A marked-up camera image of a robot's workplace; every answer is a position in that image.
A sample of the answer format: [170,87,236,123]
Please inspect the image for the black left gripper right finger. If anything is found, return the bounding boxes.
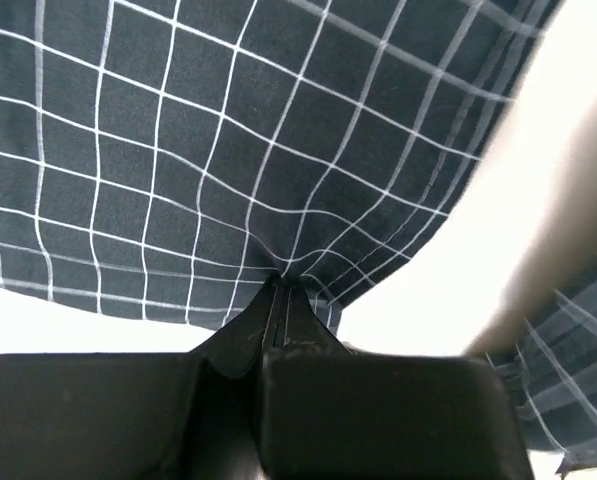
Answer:
[257,284,533,479]

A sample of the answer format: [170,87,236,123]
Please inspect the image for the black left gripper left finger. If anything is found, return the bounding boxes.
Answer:
[0,281,278,479]

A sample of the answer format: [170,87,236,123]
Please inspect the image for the dark checked pillowcase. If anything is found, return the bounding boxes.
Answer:
[0,1,597,477]

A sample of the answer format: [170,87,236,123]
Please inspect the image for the cream pillow with bear print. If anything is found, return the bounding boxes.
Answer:
[338,1,597,356]

